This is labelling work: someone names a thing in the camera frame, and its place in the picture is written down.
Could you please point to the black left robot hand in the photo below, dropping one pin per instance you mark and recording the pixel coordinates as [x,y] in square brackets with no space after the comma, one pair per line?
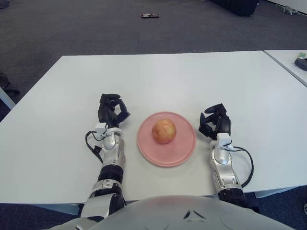
[108,113]

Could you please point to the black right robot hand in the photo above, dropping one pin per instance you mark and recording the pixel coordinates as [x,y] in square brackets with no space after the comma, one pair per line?
[225,124]

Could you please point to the pink round plate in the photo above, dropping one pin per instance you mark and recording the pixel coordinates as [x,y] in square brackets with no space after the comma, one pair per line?
[184,148]

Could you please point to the red yellow apple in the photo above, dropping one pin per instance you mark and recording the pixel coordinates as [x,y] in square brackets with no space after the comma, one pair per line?
[164,130]

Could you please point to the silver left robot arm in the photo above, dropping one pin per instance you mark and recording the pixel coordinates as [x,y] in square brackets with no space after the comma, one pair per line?
[111,148]

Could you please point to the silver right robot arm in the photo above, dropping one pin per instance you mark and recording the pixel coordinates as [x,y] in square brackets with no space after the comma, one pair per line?
[220,158]

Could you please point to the grey handheld controller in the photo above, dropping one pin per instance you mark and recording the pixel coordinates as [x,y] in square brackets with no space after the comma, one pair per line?
[302,64]

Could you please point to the white desk leg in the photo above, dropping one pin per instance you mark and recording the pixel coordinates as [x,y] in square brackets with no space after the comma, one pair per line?
[6,98]

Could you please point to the small green package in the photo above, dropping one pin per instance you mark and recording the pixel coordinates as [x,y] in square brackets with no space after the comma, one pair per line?
[302,55]

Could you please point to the grey robot torso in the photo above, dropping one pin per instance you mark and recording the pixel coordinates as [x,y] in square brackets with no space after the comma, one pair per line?
[168,212]

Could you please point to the small dark floor object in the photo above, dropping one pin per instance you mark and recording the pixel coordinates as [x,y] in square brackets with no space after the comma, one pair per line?
[150,16]

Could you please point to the black office chair base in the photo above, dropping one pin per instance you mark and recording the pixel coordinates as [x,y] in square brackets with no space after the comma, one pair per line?
[4,82]

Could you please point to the grey caster wheel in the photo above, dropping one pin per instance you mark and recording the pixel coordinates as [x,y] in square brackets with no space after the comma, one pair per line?
[305,209]

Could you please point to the black cabinet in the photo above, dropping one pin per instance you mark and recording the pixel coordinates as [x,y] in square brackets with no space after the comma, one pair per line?
[239,7]

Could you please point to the grey floor clutter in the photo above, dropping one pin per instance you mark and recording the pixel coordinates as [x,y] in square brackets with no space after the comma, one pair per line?
[289,10]

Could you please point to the white table frame bar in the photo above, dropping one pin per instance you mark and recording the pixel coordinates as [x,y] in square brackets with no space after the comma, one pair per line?
[268,192]
[57,209]

